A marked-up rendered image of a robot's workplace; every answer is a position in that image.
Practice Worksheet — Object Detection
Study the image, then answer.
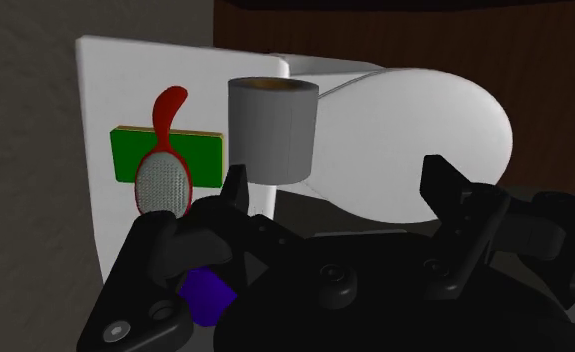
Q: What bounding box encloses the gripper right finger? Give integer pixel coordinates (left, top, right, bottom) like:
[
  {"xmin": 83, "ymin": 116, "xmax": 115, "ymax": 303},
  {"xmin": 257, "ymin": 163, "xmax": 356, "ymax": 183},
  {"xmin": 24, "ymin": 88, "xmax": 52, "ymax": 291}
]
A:
[{"xmin": 418, "ymin": 154, "xmax": 575, "ymax": 325}]

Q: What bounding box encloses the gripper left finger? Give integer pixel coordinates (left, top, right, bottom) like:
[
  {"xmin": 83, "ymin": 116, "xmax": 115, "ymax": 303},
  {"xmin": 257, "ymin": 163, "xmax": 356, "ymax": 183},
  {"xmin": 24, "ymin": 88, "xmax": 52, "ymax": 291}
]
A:
[{"xmin": 76, "ymin": 164, "xmax": 302, "ymax": 352}]

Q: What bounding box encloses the blue purple block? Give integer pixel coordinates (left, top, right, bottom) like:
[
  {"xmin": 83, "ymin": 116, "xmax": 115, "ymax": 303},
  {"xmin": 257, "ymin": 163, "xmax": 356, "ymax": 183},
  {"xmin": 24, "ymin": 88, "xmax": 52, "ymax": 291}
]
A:
[{"xmin": 177, "ymin": 265, "xmax": 239, "ymax": 327}]

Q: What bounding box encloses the red hairbrush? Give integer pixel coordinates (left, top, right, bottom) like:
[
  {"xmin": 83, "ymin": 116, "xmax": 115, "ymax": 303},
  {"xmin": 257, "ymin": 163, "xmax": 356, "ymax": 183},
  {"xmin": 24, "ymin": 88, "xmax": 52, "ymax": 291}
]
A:
[{"xmin": 134, "ymin": 86, "xmax": 194, "ymax": 218}]

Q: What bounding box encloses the green sponge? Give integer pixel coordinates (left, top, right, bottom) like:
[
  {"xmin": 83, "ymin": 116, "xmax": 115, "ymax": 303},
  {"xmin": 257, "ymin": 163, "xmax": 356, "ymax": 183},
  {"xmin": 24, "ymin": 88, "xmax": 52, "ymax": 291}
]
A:
[{"xmin": 109, "ymin": 125, "xmax": 226, "ymax": 189}]

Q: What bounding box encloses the grey toilet paper roll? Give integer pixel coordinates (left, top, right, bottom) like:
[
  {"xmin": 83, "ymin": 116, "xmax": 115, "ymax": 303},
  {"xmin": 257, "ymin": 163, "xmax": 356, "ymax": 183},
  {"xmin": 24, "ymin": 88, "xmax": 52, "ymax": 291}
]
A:
[{"xmin": 227, "ymin": 76, "xmax": 320, "ymax": 186}]

